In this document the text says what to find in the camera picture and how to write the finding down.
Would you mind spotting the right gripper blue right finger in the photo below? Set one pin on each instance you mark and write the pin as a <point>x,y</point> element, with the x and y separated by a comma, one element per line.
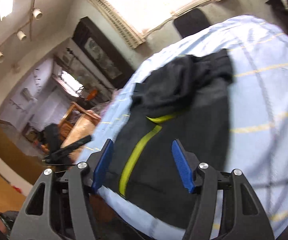
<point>183,167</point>

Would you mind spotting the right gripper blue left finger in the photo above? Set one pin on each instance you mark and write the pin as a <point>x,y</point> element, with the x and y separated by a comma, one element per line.
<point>101,168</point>

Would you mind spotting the black printed sweatshirt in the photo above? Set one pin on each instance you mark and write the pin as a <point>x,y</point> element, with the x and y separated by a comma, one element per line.
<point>186,99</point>

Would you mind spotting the wooden armchair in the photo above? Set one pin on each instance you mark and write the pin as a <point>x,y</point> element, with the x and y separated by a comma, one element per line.
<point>76,124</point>

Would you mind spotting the light blue checked bedsheet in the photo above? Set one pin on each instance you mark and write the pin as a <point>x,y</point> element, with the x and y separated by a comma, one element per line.
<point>258,100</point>

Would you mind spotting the white spotlight three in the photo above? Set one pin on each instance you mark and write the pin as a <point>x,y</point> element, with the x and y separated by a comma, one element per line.
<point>21,35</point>

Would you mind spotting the left striped curtain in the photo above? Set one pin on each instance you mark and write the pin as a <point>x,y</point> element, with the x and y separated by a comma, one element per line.
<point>130,36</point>

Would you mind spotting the black office chair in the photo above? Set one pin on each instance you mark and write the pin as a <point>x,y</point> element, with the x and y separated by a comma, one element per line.
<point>191,22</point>

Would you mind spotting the white spotlight two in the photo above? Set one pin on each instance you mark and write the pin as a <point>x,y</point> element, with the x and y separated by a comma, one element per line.
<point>37,14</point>

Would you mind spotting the dark framed wall painting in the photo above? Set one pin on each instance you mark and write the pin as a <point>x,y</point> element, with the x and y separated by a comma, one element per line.
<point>103,54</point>

